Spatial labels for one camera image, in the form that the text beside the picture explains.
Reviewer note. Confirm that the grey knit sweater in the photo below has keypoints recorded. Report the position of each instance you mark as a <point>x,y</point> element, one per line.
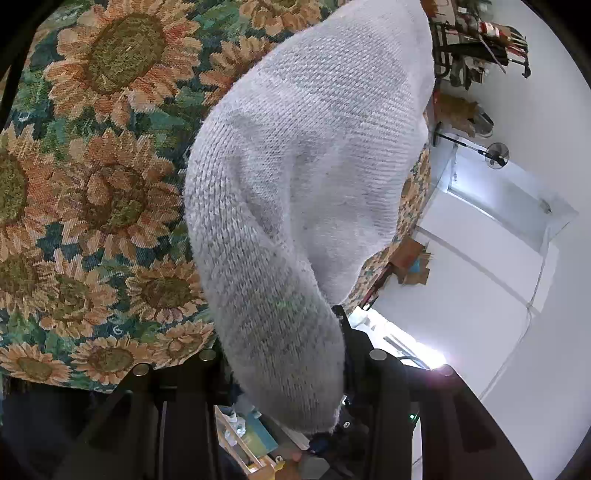
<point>293,181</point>

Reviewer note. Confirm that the brown paper bag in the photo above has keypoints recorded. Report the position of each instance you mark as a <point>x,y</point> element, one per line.
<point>463,115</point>

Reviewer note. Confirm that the sunflower pattern bed cover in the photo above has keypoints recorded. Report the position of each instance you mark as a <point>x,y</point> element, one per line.
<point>96,269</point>

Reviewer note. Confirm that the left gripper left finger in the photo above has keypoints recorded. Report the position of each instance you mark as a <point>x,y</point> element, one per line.
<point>156,424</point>

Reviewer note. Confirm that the cardboard box with items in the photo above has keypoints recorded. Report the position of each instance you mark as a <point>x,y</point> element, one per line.
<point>410,262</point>

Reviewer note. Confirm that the standing fan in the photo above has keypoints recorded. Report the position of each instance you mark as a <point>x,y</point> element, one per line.
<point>496,155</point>

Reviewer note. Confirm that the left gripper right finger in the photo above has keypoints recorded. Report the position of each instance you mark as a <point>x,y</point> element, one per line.
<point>459,439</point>

